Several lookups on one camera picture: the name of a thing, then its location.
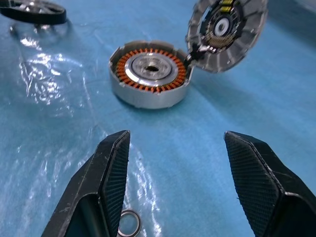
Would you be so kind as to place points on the round silver metal disc part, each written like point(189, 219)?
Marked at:
point(222, 61)

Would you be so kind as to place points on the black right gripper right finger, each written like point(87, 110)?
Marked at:
point(271, 187)

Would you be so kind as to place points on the silver motor housing copper windings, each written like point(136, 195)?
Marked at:
point(148, 98)

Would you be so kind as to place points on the blue table mat plastic film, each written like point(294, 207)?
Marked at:
point(197, 148)

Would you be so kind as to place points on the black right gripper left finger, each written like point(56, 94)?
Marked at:
point(93, 187)

